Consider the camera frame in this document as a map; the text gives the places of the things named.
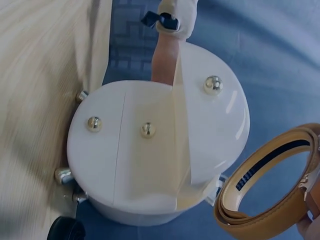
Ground person's right hand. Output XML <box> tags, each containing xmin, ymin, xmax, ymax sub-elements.
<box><xmin>296</xmin><ymin>159</ymin><xmax>320</xmax><ymax>240</ymax></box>

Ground black round object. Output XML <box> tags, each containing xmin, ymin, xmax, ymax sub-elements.
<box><xmin>46</xmin><ymin>215</ymin><xmax>87</xmax><ymax>240</ymax></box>

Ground tan leather belt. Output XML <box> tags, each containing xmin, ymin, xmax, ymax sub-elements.
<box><xmin>212</xmin><ymin>122</ymin><xmax>320</xmax><ymax>237</ymax></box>

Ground person's left hand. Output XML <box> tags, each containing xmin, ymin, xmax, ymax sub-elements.
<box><xmin>140</xmin><ymin>0</ymin><xmax>200</xmax><ymax>86</ymax></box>

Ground white round box gold knobs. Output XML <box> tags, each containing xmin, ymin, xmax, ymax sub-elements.
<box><xmin>53</xmin><ymin>42</ymin><xmax>251</xmax><ymax>227</ymax></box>

